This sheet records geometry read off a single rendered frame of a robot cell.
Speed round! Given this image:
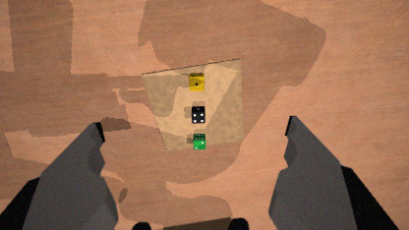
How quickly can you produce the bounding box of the yellow die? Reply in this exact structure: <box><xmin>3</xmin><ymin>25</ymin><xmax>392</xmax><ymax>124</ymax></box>
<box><xmin>189</xmin><ymin>73</ymin><xmax>205</xmax><ymax>91</ymax></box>

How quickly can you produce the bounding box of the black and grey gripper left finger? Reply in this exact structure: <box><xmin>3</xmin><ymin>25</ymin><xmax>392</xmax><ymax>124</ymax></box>
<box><xmin>0</xmin><ymin>122</ymin><xmax>119</xmax><ymax>230</ymax></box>

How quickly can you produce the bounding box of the black die with white pips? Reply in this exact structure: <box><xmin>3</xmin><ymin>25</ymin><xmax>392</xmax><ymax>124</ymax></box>
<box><xmin>192</xmin><ymin>106</ymin><xmax>205</xmax><ymax>124</ymax></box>

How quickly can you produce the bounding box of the green die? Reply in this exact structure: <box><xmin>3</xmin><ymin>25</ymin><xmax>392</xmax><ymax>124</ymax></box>
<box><xmin>194</xmin><ymin>134</ymin><xmax>205</xmax><ymax>149</ymax></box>

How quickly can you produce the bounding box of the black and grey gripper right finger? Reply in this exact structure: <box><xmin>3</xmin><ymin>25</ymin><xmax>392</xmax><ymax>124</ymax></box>
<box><xmin>268</xmin><ymin>115</ymin><xmax>399</xmax><ymax>230</ymax></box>

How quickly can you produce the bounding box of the tan square mat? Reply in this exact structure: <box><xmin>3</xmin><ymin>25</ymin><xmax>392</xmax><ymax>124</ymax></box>
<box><xmin>141</xmin><ymin>59</ymin><xmax>244</xmax><ymax>151</ymax></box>

